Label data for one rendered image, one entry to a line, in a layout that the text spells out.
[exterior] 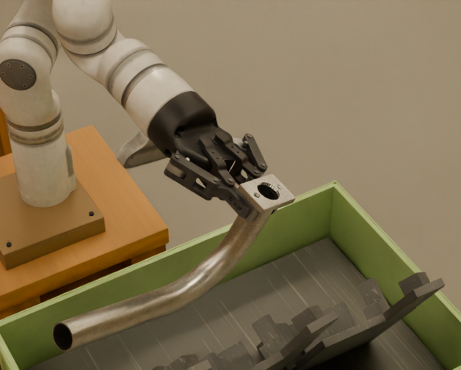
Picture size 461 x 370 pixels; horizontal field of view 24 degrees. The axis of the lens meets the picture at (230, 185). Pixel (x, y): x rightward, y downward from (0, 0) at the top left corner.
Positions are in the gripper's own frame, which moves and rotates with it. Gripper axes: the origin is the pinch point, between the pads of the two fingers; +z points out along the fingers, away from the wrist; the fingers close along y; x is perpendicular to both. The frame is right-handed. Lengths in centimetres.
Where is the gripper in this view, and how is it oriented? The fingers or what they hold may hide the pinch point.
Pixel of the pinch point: (254, 200)
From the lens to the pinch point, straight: 115.4
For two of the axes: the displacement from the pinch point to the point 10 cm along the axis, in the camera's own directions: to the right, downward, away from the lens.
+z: 6.4, 6.7, -3.8
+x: -4.0, 7.1, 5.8
